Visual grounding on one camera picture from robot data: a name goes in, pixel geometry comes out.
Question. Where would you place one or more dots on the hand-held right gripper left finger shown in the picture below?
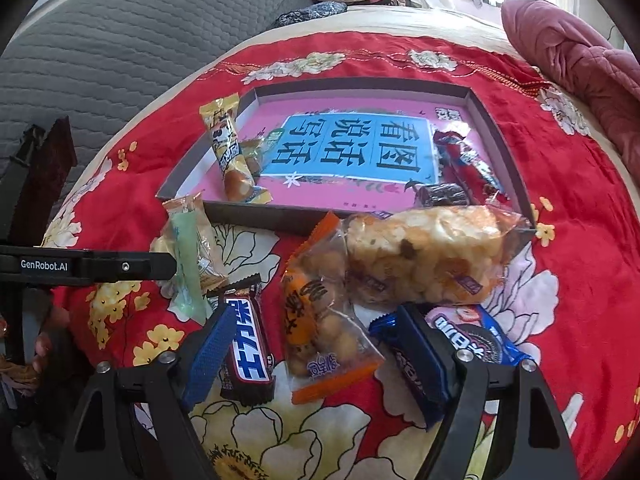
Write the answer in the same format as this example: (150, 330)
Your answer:
(210, 360)

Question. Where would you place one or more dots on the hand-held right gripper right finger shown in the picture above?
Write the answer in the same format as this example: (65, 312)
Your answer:
(425, 350)

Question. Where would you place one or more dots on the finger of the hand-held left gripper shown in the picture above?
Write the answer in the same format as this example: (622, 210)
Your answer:
(145, 266)

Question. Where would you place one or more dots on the black chocolate bar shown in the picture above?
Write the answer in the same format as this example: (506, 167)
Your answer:
(247, 350)

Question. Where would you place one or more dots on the pale green snack packet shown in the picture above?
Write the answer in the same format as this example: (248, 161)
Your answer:
(187, 270)

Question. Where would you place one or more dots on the blue cookie packet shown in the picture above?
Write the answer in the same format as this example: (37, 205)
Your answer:
(480, 337)

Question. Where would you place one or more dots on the clear pastry packet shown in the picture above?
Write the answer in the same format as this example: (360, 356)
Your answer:
(207, 260)

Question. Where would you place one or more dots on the large puffed rice cake packet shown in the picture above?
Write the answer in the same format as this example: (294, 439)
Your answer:
(425, 255)

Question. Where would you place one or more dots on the orange packet of round snacks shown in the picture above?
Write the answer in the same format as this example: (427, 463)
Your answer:
(320, 320)

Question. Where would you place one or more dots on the shallow brown cardboard box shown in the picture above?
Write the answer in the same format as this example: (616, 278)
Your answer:
(260, 217)

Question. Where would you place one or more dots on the long yellow candy packet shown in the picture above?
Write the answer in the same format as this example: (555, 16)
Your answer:
(225, 135)

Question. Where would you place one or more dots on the dark brown candy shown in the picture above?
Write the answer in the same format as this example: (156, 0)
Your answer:
(442, 195)

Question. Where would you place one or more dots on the small orange green packet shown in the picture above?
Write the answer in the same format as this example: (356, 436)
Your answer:
(262, 147)

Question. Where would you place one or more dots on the red snack packet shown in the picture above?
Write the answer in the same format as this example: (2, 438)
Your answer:
(467, 160)

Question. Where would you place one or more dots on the person's left hand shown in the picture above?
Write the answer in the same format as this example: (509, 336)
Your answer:
(42, 350)

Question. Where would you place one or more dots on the red floral blanket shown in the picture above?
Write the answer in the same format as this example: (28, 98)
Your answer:
(550, 210)

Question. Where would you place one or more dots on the pink book with blue label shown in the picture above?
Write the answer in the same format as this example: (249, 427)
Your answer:
(350, 150)

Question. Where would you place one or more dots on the grey quilted headboard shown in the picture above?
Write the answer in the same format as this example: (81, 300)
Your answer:
(125, 45)

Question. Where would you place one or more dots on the dark floral pillow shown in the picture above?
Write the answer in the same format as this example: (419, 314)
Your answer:
(310, 14)

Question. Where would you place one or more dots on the pink quilted duvet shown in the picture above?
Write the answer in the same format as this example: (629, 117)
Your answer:
(580, 70)

